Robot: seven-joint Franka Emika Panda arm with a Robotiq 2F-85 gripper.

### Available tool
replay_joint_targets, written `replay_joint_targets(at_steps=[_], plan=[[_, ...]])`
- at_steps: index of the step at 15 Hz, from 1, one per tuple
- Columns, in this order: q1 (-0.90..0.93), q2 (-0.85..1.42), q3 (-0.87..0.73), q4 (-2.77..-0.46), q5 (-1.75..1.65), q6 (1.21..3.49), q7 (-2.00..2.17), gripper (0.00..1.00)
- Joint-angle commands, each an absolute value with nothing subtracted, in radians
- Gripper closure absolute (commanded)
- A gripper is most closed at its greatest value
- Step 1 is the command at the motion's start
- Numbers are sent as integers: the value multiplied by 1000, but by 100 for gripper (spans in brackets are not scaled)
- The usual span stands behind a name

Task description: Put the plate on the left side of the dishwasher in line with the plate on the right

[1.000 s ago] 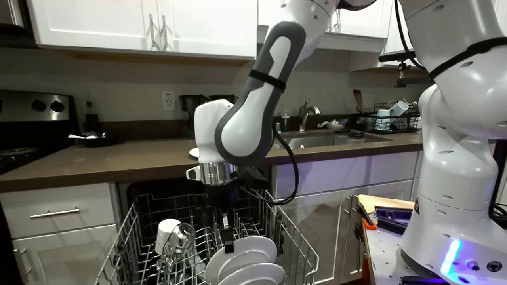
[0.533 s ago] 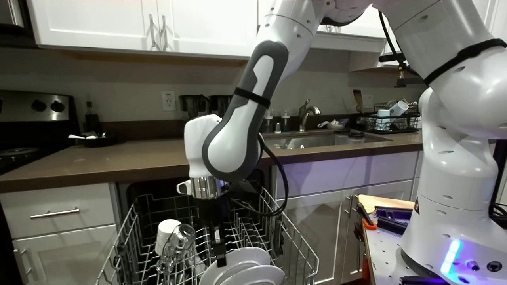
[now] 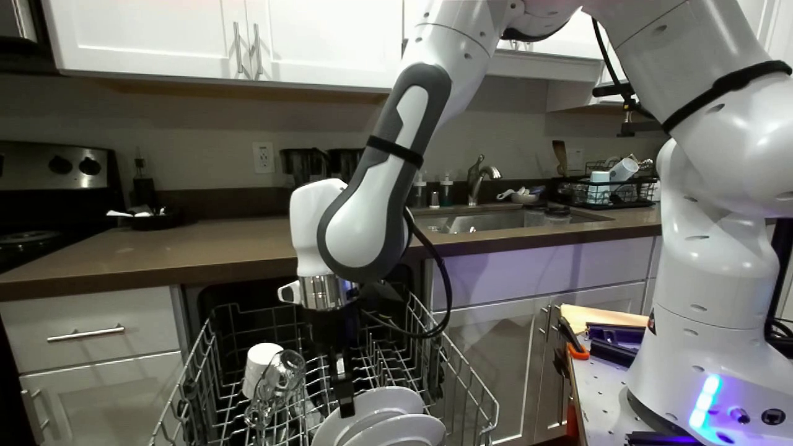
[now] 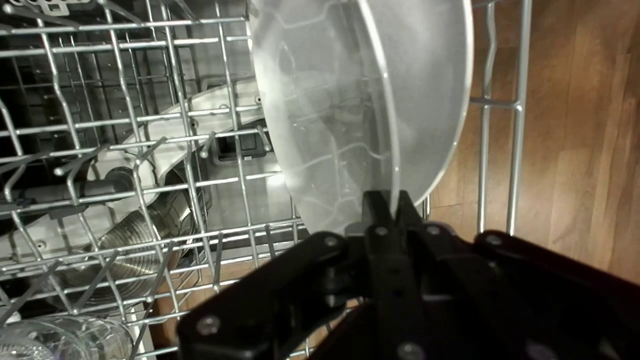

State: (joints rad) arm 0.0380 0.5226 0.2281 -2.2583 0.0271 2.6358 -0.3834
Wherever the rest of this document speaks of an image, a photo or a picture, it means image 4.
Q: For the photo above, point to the dishwasher rack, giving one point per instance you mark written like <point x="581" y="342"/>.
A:
<point x="515" y="105"/>

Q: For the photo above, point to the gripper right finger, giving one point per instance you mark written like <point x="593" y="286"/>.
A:
<point x="525" y="300"/>

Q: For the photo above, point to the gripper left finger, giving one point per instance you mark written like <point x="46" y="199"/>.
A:
<point x="280" y="295"/>

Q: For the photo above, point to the clear glass bowl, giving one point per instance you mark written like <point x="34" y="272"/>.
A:
<point x="65" y="340"/>

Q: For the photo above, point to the frosted clear plate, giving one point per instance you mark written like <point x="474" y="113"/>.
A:
<point x="345" y="100"/>

